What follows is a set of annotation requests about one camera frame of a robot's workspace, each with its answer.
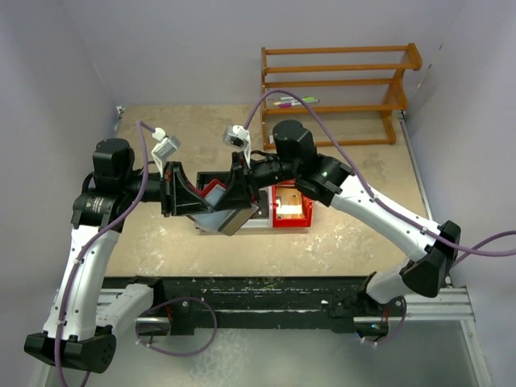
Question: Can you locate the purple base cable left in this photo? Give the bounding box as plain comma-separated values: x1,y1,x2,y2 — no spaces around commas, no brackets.
135,294,218,357

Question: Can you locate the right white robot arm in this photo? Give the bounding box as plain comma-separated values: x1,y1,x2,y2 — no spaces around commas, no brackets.
216,120,461,315

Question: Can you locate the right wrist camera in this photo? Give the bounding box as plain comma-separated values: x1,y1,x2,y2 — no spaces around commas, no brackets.
223,125,252,164

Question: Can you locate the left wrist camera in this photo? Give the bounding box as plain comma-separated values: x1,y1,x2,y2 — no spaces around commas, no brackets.
151,127,181,173

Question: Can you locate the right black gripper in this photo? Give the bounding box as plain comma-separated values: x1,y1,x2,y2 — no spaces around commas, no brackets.
215,149,301,209

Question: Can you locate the white plastic bin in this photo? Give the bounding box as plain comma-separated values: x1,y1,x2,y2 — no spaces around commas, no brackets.
242,187,273,229

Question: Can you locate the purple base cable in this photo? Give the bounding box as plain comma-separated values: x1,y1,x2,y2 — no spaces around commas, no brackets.
135,294,218,357
360,298,408,347

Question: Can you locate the green marker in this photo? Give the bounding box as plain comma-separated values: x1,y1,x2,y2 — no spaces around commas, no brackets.
279,96,317,101

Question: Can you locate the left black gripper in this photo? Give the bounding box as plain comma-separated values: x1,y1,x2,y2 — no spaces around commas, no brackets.
120,160,214,217

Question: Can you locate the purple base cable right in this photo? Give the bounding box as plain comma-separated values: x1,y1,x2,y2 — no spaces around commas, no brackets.
360,298,408,347

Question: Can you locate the red plastic bin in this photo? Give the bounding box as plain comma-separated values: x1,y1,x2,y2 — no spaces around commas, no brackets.
272,181,313,228

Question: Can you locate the black plastic bin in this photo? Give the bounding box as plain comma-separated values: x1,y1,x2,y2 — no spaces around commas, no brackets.
196,171,231,191

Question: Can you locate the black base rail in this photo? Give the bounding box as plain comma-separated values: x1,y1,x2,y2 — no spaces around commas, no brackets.
100,275,388,335

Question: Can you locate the gold cards pile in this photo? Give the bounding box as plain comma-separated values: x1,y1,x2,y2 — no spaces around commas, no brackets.
276,187,304,219

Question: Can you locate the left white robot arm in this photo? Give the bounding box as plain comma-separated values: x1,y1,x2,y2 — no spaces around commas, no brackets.
24,135,202,374

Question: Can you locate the aluminium frame rail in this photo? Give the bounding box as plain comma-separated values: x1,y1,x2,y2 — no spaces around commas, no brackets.
97,289,474,323

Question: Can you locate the wooden rack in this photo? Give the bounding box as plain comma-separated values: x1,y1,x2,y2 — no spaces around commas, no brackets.
261,43,422,147

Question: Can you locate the purple marker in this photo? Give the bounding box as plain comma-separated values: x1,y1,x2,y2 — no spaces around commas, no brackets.
277,99,319,108

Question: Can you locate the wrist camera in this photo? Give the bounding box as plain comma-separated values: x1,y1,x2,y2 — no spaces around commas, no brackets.
223,125,252,164
151,127,181,173

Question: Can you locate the red leather card holder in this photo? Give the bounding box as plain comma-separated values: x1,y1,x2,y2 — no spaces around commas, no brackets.
191,181,233,234

